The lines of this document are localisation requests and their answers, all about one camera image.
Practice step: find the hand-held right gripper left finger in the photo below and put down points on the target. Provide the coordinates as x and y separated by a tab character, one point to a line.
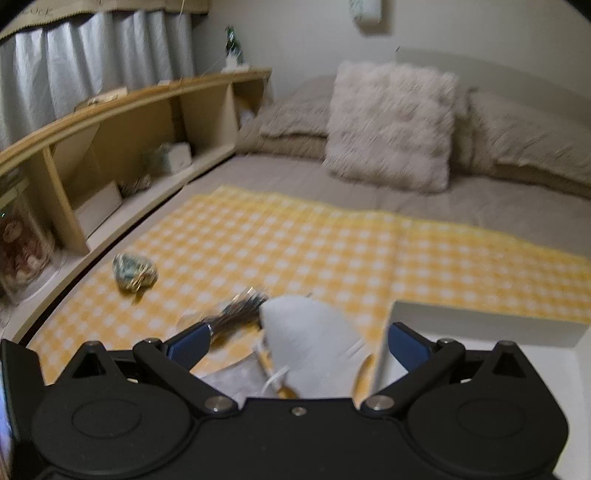
187	346

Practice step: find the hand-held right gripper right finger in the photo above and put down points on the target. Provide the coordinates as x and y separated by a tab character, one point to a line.
404	344

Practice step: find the white cardboard box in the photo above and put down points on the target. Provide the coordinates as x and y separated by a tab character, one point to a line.
485	323

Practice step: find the blue gold brocade pouch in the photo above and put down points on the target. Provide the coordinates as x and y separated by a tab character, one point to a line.
134	274

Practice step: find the white face mask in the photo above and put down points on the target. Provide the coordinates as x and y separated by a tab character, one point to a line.
309	341

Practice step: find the clear plastic bag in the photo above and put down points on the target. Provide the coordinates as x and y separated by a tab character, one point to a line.
231	374

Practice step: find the dark bristly bundle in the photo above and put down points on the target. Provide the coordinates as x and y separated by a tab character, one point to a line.
240	311

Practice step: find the clear storage jar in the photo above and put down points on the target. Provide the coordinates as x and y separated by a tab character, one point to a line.
23	240

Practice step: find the yellow checkered cloth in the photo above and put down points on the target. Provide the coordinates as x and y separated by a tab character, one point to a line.
277	240

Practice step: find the white flat box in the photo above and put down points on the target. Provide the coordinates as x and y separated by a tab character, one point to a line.
99	207

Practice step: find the pale tissue box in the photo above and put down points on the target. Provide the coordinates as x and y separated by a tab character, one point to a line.
173	154

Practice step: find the grey bed mattress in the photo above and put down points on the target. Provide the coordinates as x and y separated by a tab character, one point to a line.
300	180

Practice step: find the fluffy cream pillow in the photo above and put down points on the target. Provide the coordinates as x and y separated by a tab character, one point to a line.
392	124

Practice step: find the beige quilted pillow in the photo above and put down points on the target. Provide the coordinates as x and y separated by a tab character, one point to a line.
521	134
295	120

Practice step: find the wooden bedside shelf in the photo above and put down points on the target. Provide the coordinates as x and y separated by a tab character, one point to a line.
138	94

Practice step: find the white bottle stand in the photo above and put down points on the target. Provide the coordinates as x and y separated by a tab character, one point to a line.
233	68

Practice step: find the white bed headboard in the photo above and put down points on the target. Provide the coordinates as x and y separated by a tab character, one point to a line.
485	69

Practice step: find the grey window curtain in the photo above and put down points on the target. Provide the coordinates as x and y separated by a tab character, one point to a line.
92	60

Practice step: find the green glass bottle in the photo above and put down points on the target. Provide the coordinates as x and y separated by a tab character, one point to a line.
233	46

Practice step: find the tan curtain valance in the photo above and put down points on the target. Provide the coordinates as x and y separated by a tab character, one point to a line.
92	7

